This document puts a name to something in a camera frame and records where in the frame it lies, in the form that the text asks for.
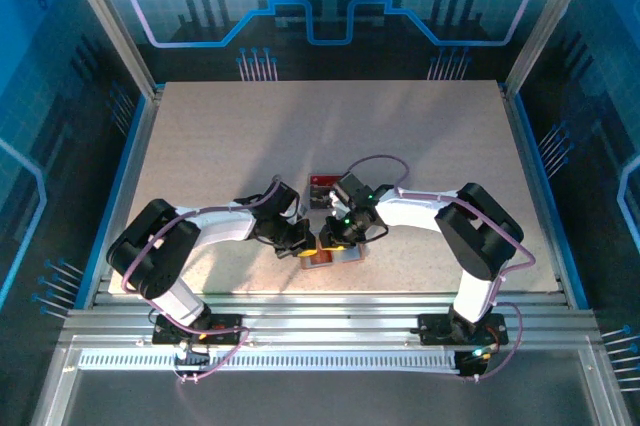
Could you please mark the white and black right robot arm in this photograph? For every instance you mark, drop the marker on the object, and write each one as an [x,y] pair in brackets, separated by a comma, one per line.
[415,206]

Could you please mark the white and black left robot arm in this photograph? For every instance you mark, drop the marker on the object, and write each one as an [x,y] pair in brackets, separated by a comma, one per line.
[225,228]

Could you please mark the black controller board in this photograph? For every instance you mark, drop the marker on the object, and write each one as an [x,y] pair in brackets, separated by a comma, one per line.
[192,357]
[470,366]

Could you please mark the blue edge strip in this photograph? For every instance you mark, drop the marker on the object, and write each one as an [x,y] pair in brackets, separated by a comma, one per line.
[540,171]
[121,171]

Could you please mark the aluminium frame cross rails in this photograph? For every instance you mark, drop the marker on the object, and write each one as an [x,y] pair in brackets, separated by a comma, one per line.
[325,318]

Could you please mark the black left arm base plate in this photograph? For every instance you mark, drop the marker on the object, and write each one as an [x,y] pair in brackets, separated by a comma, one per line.
[225,321]

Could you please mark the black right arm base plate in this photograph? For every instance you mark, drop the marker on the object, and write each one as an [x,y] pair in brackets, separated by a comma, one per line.
[430,328]

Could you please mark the aluminium side rail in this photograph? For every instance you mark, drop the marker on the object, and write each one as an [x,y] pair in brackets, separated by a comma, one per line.
[135,171]
[531,171]

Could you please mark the aluminium frame post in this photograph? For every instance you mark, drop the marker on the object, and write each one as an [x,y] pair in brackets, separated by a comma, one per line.
[550,21]
[111,21]

